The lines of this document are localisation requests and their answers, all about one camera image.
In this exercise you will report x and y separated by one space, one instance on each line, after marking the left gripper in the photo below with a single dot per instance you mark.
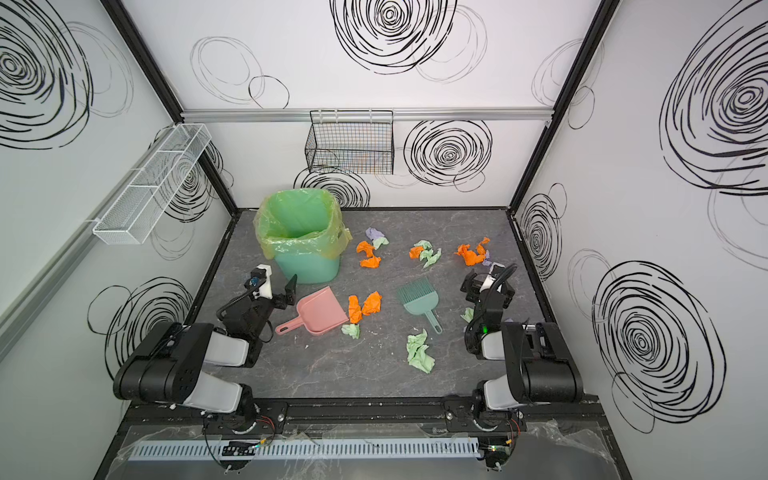
278 300

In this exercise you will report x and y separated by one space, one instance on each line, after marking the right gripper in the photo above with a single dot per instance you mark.
492 294

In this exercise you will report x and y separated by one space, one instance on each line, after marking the pink plastic dustpan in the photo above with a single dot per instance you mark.
318 313

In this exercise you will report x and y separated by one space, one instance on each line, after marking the teal hand brush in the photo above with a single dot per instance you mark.
420 298

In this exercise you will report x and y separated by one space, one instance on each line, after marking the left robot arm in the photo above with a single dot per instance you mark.
167 366

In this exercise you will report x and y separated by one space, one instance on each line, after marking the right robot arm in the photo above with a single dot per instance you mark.
539 367

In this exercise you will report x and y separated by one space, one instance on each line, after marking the small green scrap right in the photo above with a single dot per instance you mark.
468 315

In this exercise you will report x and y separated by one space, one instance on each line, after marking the small green scrap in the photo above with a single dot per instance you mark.
352 330
468 315

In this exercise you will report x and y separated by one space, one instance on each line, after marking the orange paper scrap far right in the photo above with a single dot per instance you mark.
479 255

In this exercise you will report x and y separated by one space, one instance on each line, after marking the green trash bin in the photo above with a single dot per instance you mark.
310 268

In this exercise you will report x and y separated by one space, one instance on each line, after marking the yellow-green bin liner bag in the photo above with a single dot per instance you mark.
301 221

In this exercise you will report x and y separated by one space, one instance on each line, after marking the small green scrap centre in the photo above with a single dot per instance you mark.
352 330

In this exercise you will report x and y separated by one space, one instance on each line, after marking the green orange scrap middle back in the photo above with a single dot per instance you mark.
424 252

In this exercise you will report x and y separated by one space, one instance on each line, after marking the orange paper scrap centre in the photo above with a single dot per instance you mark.
357 310

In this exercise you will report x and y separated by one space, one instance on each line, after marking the orange paper scrap near bin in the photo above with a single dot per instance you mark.
370 260

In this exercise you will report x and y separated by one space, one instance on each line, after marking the green paper scrap front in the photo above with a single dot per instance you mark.
417 355

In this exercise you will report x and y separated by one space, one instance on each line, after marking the purple paper scrap back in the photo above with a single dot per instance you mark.
376 238

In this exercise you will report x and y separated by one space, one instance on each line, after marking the grey slotted cable duct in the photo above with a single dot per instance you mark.
305 449

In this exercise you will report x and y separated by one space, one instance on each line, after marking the black wire basket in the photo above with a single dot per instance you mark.
357 141

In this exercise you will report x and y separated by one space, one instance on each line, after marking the white mesh wall shelf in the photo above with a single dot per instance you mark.
168 183

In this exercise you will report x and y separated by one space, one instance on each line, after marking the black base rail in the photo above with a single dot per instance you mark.
452 410

